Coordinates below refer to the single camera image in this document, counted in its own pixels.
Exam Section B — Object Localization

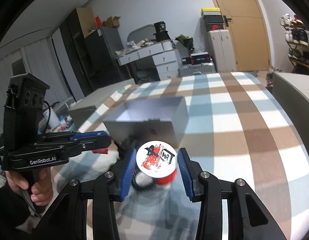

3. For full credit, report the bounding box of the red I China badge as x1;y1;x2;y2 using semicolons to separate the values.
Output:
154;169;177;185

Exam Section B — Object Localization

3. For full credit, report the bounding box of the person's left hand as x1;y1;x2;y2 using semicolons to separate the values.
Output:
5;167;53;206

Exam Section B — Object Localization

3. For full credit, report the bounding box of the right grey nightstand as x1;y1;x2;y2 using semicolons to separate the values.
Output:
273;73;309;144

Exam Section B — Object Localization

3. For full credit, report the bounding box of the white China flag badge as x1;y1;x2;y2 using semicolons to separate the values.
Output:
136;140;177;179

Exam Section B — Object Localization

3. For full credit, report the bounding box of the silver flat suitcase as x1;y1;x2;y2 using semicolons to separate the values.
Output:
178;62;216;77

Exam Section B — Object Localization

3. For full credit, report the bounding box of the small red clear clip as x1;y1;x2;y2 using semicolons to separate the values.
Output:
92;148;109;154

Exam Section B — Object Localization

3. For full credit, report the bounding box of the black refrigerator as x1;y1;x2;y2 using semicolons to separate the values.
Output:
85;27;129;90

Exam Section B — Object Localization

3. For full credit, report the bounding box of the white upright suitcase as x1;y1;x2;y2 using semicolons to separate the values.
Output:
208;29;236;73

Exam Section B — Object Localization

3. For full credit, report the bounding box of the black red flat box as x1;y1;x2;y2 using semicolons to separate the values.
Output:
190;52;211;65

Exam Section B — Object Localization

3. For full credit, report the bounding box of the wooden door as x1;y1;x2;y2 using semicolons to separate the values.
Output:
213;0;271;71

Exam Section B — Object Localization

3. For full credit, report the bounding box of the black camera module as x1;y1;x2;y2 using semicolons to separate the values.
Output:
3;73;50;142

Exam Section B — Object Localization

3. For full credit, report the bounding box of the wooden shoe rack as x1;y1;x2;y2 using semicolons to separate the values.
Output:
280;14;309;74

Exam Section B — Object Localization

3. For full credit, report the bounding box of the white dresser desk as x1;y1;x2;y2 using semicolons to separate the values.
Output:
117;40;182;81

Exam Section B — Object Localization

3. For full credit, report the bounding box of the grey nightstand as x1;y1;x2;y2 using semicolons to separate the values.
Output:
273;73;309;144
68;79;136;128

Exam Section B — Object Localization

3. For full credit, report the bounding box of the black red shoe box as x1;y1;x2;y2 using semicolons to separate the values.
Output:
203;15;224;31

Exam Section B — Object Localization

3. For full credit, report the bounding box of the grey open cardboard box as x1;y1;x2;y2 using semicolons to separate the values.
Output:
103;96;189;148

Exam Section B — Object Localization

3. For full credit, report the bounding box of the plaid checkered bedspread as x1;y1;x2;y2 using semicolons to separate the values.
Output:
51;71;309;240

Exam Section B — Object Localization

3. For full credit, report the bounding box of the left grey nightstand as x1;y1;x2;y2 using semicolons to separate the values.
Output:
68;79;136;128

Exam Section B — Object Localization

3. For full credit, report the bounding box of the yellow shoe box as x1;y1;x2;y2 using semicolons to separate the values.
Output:
201;8;222;18

